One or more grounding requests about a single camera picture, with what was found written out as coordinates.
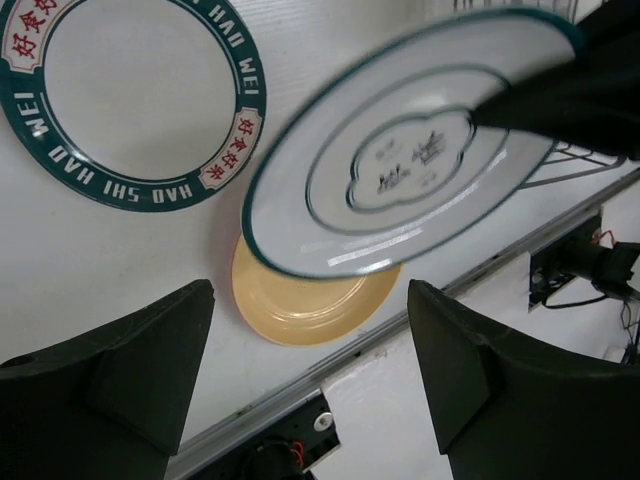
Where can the orange yellow plate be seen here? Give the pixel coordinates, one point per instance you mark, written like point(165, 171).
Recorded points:
point(302, 313)

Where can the wire dish rack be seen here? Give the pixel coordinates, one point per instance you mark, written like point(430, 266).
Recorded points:
point(604, 24)

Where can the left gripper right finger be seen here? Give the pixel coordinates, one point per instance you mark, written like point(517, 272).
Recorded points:
point(505, 405)

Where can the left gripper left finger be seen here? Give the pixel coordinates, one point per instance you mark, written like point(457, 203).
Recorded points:
point(110, 403)

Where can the green rimmed lettered plate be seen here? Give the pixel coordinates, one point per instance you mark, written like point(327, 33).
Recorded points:
point(144, 106)

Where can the grey patterned plate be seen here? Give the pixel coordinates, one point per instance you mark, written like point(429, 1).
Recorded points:
point(385, 163)

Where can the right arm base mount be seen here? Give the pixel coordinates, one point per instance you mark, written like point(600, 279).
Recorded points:
point(586, 279)

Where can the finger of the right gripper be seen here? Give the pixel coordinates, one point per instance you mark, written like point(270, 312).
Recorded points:
point(591, 102)

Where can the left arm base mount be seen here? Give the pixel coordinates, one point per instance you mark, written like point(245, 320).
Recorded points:
point(279, 440)

